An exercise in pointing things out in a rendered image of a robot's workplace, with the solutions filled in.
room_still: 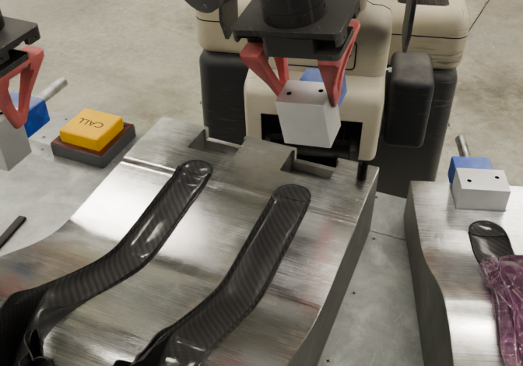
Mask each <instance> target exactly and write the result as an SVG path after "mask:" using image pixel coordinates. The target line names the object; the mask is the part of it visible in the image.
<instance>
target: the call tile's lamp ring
mask: <svg viewBox="0 0 523 366"><path fill-rule="evenodd" d="M123 124H124V126H126V127H125V128H124V129H123V130H122V131H121V132H119V133H118V134H117V135H116V136H115V137H114V138H113V139H112V140H111V141H110V142H109V143H108V144H107V145H106V146H105V147H104V148H103V149H102V150H101V151H100V152H99V151H96V150H90V149H87V148H84V147H81V146H75V145H72V144H69V143H64V142H60V141H59V140H60V139H61V136H60V135H59V136H58V137H57V138H55V139H54V140H53V141H52V142H51V143H53V144H56V145H59V146H64V147H68V148H71V149H74V150H79V151H83V152H86V153H91V154H94V155H97V156H100V157H101V156H103V155H104V154H105V153H106V152H107V151H108V150H109V149H110V148H111V147H112V146H113V145H114V144H115V143H116V142H117V141H118V140H119V139H120V138H121V137H122V136H123V135H124V134H125V133H126V132H127V131H128V130H129V129H130V128H131V127H132V126H133V124H130V123H127V122H123Z"/></svg>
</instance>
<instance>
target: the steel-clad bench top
mask: <svg viewBox="0 0 523 366"><path fill-rule="evenodd" d="M48 114H49V118H50V121H49V122H48V123H47V124H46V125H44V126H43V127H42V128H40V129H39V130H38V131H37V132H35V133H34V134H33V135H32V136H31V137H30V138H28V140H29V143H30V148H31V150H32V152H31V153H30V154H29V155H28V156H26V157H25V158H24V159H23V160H21V161H20V162H19V163H18V164H17V165H16V166H15V167H14V168H13V169H11V170H10V171H4V170H2V169H0V236H1V235H2V234H3V233H4V232H5V230H6V229H7V228H8V227H9V226H10V225H11V224H12V222H13V221H14V220H15V219H16V218H17V217H18V216H25V217H26V220H25V221H24V222H23V223H22V224H21V225H20V227H19V228H18V229H17V230H16V231H15V233H14V234H13V235H12V236H11V237H10V238H9V240H7V242H6V243H4V245H3V246H2V247H1V248H0V256H1V255H5V254H8V253H10V252H14V251H16V250H19V249H21V248H25V247H26V246H29V245H32V244H34V243H36V242H38V241H40V240H42V239H44V238H46V237H47V236H49V235H51V234H53V233H54V232H55V231H56V230H57V229H59V228H60V227H61V226H62V225H63V224H64V223H65V222H66V221H67V220H68V219H69V218H70V217H71V216H72V215H73V214H74V213H75V212H76V210H77V209H78V208H79V207H80V206H81V205H82V204H83V203H84V202H85V201H86V200H87V199H88V198H89V197H90V195H91V194H92V193H93V192H94V191H95V190H96V189H97V187H98V186H99V185H100V184H101V183H102V182H103V180H104V179H105V178H106V177H107V176H108V175H109V174H110V173H111V172H112V170H113V169H115V168H116V166H117V165H119V163H120V162H121V161H122V158H123V157H124V155H125V154H126V153H127V152H128V151H129V150H130V149H131V148H132V147H133V146H134V145H135V144H136V143H137V142H138V141H139V140H140V139H141V138H142V137H143V136H144V135H145V134H142V133H138V132H136V133H135V134H136V137H135V138H134V139H133V140H132V141H131V142H130V143H129V144H128V145H127V146H126V147H125V148H124V149H123V150H122V151H121V152H120V153H119V154H118V155H117V156H116V157H115V158H114V159H113V160H112V161H111V162H110V163H109V164H108V165H107V166H106V167H105V168H100V167H95V166H92V165H88V164H84V163H80V162H78V161H74V160H70V159H66V158H63V157H58V156H55V155H53V152H52V149H51V142H52V141H53V140H54V139H55V138H57V137H58V136H59V135H60V133H59V130H60V129H61V128H62V127H63V126H64V125H66V124H67V123H68V122H69V121H71V120H72V119H73V118H74V117H72V116H69V115H66V114H60V113H57V112H53V111H48ZM406 200H407V199H404V198H401V197H398V196H394V195H388V194H384V193H381V192H376V195H375V200H374V210H373V216H372V221H371V226H370V232H369V234H368V236H367V239H366V242H365V245H364V246H363V250H362V252H361V254H360V258H359V260H358V263H357V264H356V268H355V270H354V273H353V276H352V278H351V280H350V282H349V286H348V288H347V291H346V294H345V296H344V298H343V300H342V304H341V306H340V309H339V312H338V314H337V316H336V319H335V322H334V324H333V327H332V330H331V332H330V334H329V337H328V340H327V342H326V344H325V348H324V350H323V352H322V355H321V358H320V360H319V362H318V366H424V362H423V352H422V346H421V340H420V334H419V323H418V318H417V312H416V302H415V296H414V290H413V285H412V274H411V268H410V262H409V252H408V246H407V240H406V235H405V224H404V218H403V216H404V212H405V204H406Z"/></svg>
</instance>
